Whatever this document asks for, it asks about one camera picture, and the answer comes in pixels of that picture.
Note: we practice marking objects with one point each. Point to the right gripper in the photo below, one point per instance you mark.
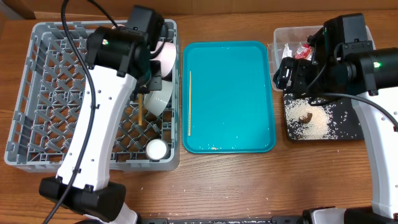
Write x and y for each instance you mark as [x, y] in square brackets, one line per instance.
[300, 70]

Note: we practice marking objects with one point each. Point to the teal plastic serving tray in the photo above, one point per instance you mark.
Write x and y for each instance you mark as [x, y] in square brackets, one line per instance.
[232, 105]

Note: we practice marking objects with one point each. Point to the crumpled white wrapper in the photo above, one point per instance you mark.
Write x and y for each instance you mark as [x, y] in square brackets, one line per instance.
[287, 52]

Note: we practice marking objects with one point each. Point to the grey plastic dish rack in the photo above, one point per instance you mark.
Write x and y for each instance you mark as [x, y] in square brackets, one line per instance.
[48, 104]

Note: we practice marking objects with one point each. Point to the white paper cup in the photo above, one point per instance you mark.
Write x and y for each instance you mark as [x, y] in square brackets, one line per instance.
[157, 149]

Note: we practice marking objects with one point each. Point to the wooden chopstick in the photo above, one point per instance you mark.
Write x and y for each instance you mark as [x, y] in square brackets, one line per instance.
[190, 105]
[140, 100]

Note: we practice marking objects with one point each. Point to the brown food scrap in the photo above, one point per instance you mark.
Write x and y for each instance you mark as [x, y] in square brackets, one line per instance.
[306, 118]

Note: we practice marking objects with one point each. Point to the black plastic tray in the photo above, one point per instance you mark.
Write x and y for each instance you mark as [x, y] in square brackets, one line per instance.
[342, 124]

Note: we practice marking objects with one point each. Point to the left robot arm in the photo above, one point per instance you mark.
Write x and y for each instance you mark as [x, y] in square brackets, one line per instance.
[119, 62]

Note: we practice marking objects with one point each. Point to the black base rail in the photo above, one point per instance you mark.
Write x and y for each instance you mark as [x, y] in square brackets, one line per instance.
[293, 219]

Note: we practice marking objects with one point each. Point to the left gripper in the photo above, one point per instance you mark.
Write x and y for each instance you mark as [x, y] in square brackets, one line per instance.
[154, 82]

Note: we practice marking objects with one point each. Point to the white rice pile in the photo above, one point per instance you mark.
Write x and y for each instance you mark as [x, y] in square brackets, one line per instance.
[311, 123]

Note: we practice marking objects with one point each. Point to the clear plastic bin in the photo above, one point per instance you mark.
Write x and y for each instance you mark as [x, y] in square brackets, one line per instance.
[289, 40]

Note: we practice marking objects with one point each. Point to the red snack wrapper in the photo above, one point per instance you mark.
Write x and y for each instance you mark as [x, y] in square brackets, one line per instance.
[304, 52]

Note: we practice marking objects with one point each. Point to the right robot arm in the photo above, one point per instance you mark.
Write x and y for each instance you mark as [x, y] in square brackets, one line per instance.
[345, 64]

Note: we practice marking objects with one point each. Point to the small pink bowl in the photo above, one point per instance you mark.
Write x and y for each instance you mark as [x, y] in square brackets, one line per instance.
[167, 58]

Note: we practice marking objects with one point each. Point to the grey round bowl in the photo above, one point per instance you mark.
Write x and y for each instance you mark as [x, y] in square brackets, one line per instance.
[156, 101]

